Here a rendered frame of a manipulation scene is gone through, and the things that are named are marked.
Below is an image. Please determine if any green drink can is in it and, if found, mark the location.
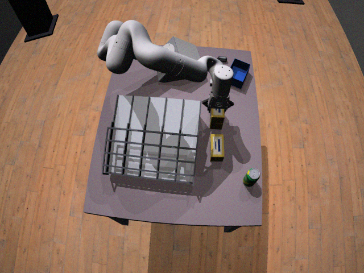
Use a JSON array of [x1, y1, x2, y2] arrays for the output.
[[243, 168, 260, 187]]

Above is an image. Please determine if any yellow carton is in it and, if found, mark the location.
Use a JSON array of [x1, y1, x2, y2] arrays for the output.
[[210, 109, 225, 124], [210, 134, 224, 162], [210, 123, 223, 130]]

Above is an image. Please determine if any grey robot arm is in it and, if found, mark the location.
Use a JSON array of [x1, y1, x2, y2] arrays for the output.
[[97, 20, 234, 100]]

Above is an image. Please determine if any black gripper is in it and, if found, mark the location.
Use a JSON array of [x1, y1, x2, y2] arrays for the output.
[[202, 92, 234, 113]]

